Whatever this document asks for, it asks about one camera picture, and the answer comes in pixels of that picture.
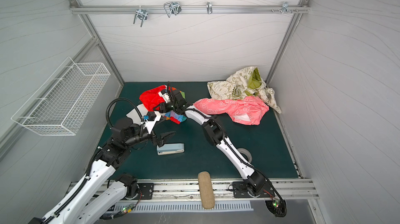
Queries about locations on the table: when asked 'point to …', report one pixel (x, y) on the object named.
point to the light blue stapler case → (170, 148)
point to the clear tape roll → (246, 152)
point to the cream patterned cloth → (245, 83)
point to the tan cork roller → (207, 191)
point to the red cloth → (152, 99)
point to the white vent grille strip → (190, 207)
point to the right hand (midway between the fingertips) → (156, 104)
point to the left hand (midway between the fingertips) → (171, 122)
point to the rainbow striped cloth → (173, 116)
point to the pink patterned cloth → (249, 110)
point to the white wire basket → (60, 106)
